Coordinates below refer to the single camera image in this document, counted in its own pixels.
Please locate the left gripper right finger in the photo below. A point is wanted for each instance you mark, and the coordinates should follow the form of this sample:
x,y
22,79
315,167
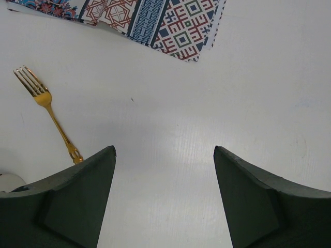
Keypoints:
x,y
265,210

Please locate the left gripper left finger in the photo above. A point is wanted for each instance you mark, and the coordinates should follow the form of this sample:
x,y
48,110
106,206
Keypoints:
x,y
62,210

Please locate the patterned cloth placemat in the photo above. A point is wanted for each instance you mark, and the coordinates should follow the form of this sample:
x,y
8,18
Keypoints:
x,y
181,29

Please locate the metal cup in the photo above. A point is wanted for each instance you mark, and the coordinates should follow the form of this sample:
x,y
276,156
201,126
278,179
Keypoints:
x,y
9,182

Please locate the gold fork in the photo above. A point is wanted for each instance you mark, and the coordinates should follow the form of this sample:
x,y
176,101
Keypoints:
x,y
43,97

